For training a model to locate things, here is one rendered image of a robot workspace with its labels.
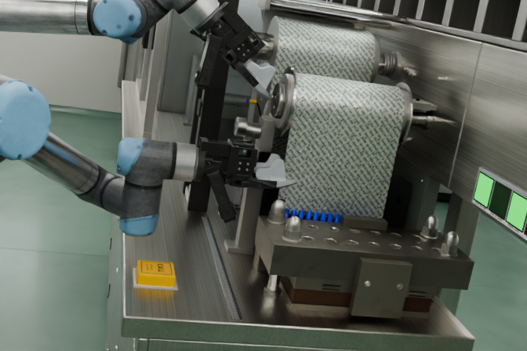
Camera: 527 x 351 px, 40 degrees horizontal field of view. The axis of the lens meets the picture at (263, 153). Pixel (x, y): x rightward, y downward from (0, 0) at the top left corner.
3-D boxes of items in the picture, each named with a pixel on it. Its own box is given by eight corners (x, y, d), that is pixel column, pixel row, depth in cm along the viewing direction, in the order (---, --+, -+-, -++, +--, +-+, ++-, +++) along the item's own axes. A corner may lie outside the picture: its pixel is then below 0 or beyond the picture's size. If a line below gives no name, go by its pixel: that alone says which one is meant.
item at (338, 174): (274, 214, 152) (289, 128, 148) (379, 224, 157) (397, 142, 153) (275, 215, 152) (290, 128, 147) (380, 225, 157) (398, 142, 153)
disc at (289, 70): (271, 128, 161) (282, 61, 158) (274, 128, 161) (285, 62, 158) (285, 143, 147) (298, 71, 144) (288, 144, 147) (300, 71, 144)
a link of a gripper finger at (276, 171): (303, 163, 147) (259, 157, 145) (299, 191, 148) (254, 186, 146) (300, 159, 150) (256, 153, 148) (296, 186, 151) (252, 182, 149)
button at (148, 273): (136, 270, 143) (137, 258, 142) (171, 273, 144) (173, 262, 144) (136, 285, 136) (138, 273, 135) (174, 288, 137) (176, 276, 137)
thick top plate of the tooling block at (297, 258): (253, 242, 148) (258, 214, 147) (434, 258, 157) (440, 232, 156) (268, 274, 133) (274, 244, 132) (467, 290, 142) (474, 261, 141)
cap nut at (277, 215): (265, 217, 146) (269, 196, 145) (282, 218, 147) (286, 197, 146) (268, 223, 143) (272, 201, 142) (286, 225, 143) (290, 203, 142)
